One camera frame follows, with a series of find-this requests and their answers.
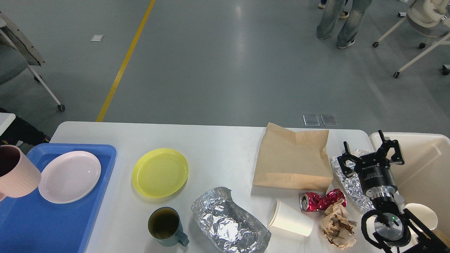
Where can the grey chair at left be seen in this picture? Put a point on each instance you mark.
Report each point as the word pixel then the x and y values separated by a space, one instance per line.
pixel 17 54

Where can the white paper cup in bin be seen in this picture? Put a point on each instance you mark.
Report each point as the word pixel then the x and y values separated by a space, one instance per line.
pixel 425 214

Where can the floor outlet plate left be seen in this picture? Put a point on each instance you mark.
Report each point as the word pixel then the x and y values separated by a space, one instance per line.
pixel 311 120

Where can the flat foil sheet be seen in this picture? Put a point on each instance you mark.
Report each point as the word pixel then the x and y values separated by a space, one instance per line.
pixel 352 188

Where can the floor outlet plate right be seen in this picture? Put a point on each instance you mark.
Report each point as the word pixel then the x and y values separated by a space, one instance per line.
pixel 329 120

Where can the pink ribbed mug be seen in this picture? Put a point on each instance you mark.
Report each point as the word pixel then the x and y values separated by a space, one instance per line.
pixel 19 176

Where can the white side table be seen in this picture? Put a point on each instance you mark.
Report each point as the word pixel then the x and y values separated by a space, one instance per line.
pixel 6 120

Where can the teal green mug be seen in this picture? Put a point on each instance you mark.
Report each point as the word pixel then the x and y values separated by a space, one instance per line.
pixel 165 226

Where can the beige plastic bin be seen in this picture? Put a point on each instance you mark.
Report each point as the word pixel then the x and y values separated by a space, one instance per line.
pixel 425 176

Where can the pink plate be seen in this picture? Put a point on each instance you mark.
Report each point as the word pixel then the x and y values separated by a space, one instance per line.
pixel 69 177

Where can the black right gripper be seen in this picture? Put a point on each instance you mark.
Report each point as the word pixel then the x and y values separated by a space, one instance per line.
pixel 374 174

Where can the crumpled brown paper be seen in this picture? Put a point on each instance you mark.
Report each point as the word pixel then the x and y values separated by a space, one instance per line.
pixel 335 226

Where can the crumpled foil tray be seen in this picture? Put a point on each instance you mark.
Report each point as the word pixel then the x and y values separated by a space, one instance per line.
pixel 230 228

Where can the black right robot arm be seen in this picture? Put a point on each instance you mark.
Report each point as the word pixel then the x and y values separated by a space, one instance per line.
pixel 386 225

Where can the crushed red can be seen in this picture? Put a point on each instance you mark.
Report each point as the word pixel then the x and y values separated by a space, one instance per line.
pixel 312 202

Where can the floor outlet plate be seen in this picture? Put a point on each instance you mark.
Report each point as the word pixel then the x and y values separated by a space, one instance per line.
pixel 329 120
pixel 311 120

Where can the brown paper bag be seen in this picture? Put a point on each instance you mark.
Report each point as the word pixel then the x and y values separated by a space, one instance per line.
pixel 293 160

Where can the yellow plate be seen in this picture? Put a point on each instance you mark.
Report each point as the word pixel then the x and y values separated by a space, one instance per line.
pixel 160 173

